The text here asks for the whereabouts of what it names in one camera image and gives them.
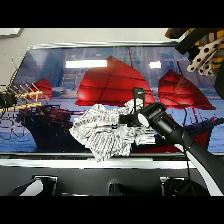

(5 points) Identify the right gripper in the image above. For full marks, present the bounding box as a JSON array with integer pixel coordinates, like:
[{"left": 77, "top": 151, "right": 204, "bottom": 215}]
[{"left": 118, "top": 112, "right": 141, "bottom": 128}]

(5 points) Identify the silver frame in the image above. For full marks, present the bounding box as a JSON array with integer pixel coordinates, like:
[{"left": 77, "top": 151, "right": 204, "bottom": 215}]
[{"left": 0, "top": 153, "right": 224, "bottom": 197}]

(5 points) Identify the black yellow striped garment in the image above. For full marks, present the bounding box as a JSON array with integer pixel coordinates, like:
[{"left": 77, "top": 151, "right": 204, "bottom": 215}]
[{"left": 164, "top": 27, "right": 224, "bottom": 73}]

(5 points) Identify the black cable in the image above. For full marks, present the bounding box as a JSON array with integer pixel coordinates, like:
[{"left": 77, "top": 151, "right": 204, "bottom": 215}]
[{"left": 155, "top": 94, "right": 195, "bottom": 184}]

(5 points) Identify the white printed garment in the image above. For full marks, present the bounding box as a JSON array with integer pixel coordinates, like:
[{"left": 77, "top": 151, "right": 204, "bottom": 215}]
[{"left": 68, "top": 98, "right": 158, "bottom": 163}]

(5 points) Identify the white dotted garment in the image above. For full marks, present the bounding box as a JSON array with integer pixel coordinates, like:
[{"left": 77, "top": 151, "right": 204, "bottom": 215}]
[{"left": 186, "top": 36, "right": 224, "bottom": 78}]

